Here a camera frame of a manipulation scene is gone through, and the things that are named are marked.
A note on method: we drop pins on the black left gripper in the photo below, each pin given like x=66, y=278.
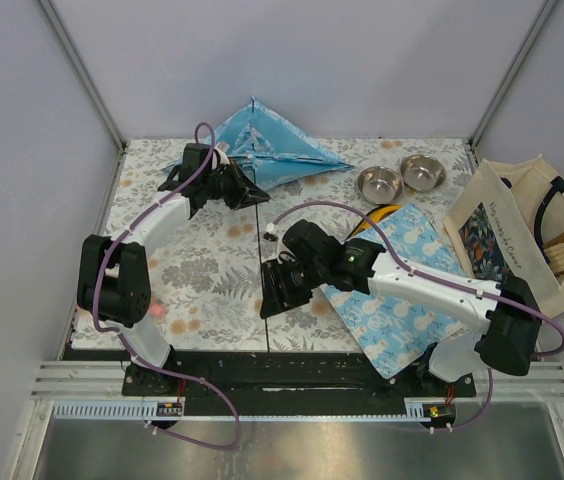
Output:
x=245, y=192

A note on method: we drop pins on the beige canvas tote bag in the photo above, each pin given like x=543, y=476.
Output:
x=504, y=220

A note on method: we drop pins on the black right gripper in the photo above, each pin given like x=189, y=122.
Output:
x=280, y=299

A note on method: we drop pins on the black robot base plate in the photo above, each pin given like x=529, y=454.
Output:
x=239, y=374

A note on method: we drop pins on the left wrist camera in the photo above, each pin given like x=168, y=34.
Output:
x=219, y=156

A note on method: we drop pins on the steel pet bowl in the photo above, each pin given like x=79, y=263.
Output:
x=422, y=173
x=380, y=185

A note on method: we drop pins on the right steel pet bowl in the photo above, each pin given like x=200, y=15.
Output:
x=422, y=173

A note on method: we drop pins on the white slotted cable duct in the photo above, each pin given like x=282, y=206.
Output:
x=272, y=404

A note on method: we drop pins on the floral white tablecloth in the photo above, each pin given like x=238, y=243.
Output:
x=207, y=277

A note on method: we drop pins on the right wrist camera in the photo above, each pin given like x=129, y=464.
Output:
x=271, y=234

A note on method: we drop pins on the left steel pet bowl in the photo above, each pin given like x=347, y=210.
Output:
x=380, y=185

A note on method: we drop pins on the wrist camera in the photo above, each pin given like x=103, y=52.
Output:
x=219, y=156
x=271, y=234

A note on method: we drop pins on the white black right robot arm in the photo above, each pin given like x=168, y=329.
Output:
x=501, y=319

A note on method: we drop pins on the blue snowman tent mat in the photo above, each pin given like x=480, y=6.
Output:
x=393, y=332

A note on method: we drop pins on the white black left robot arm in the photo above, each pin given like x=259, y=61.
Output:
x=114, y=282

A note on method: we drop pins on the blue snowman pet tent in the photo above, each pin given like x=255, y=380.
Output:
x=273, y=149

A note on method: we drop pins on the pink pet toy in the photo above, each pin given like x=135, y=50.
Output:
x=157, y=309

